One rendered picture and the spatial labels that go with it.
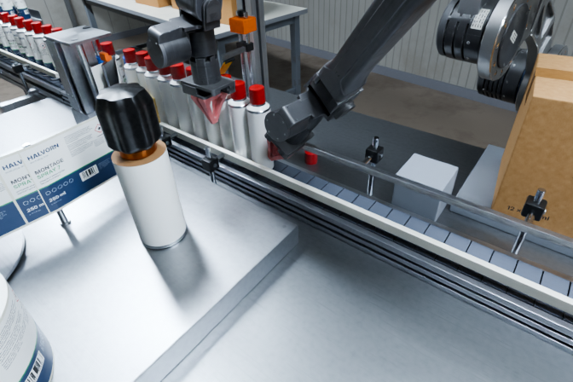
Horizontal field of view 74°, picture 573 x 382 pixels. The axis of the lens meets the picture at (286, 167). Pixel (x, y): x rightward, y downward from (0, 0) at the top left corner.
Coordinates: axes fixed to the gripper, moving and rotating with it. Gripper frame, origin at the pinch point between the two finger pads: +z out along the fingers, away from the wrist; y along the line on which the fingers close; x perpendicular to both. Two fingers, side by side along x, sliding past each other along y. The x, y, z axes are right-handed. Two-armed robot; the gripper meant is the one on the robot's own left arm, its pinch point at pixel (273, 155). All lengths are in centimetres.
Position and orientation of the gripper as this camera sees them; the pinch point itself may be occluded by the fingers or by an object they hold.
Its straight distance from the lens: 86.3
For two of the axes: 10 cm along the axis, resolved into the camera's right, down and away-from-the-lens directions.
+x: 6.6, 7.4, -0.8
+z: -4.4, 4.8, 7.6
